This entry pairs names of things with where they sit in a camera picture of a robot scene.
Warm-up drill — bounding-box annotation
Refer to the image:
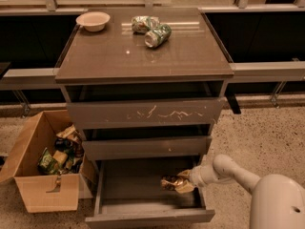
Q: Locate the white paper bowl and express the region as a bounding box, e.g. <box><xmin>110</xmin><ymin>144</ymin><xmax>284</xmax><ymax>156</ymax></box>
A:
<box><xmin>76</xmin><ymin>11</ymin><xmax>111</xmax><ymax>32</ymax></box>

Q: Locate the green snack bag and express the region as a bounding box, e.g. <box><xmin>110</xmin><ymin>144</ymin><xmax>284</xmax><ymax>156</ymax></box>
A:
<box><xmin>37</xmin><ymin>148</ymin><xmax>60</xmax><ymax>175</ymax></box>

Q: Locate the crushed green can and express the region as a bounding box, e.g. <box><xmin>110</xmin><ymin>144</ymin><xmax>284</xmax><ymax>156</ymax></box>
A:
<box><xmin>144</xmin><ymin>24</ymin><xmax>172</xmax><ymax>49</ymax></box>
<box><xmin>132</xmin><ymin>16</ymin><xmax>160</xmax><ymax>34</ymax></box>

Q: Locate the grey open bottom drawer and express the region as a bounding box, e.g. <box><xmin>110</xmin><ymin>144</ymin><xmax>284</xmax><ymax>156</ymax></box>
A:
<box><xmin>86</xmin><ymin>156</ymin><xmax>214</xmax><ymax>229</ymax></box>

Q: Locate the yellow sponge in box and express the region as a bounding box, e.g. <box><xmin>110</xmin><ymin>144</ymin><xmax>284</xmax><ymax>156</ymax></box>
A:
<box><xmin>53</xmin><ymin>151</ymin><xmax>68</xmax><ymax>166</ymax></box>

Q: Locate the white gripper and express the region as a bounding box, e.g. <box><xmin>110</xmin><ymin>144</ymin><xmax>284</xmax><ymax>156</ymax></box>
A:
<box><xmin>175</xmin><ymin>166</ymin><xmax>207</xmax><ymax>194</ymax></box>

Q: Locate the cardboard box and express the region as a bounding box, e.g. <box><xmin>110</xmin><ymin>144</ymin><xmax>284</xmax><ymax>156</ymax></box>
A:
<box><xmin>0</xmin><ymin>110</ymin><xmax>97</xmax><ymax>213</ymax></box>

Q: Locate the grey top drawer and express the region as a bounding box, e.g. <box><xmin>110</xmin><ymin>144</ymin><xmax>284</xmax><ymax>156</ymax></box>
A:
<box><xmin>67</xmin><ymin>98</ymin><xmax>224</xmax><ymax>130</ymax></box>

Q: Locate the crushed green can rear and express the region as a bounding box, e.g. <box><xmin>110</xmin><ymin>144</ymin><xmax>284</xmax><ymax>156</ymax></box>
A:
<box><xmin>132</xmin><ymin>16</ymin><xmax>160</xmax><ymax>34</ymax></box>

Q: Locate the crushed green can front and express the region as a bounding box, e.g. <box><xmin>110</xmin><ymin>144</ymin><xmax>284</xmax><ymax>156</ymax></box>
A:
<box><xmin>144</xmin><ymin>24</ymin><xmax>172</xmax><ymax>49</ymax></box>

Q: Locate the grey middle drawer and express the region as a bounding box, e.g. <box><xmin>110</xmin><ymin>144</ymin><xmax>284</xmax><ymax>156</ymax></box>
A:
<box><xmin>83</xmin><ymin>135</ymin><xmax>212</xmax><ymax>160</ymax></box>

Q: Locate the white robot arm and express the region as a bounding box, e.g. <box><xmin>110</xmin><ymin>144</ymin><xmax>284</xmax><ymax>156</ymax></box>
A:
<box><xmin>174</xmin><ymin>155</ymin><xmax>305</xmax><ymax>229</ymax></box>

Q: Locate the grey drawer cabinet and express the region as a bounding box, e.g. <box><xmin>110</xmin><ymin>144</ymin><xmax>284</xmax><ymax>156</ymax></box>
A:
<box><xmin>54</xmin><ymin>6</ymin><xmax>235</xmax><ymax>229</ymax></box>

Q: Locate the crushed orange can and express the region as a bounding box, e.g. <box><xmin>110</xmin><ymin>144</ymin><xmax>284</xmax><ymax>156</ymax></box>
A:
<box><xmin>160</xmin><ymin>176</ymin><xmax>185</xmax><ymax>191</ymax></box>

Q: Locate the tan chip bag in box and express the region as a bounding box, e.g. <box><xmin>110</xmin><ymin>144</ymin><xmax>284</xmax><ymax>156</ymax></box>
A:
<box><xmin>56</xmin><ymin>125</ymin><xmax>82</xmax><ymax>144</ymax></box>

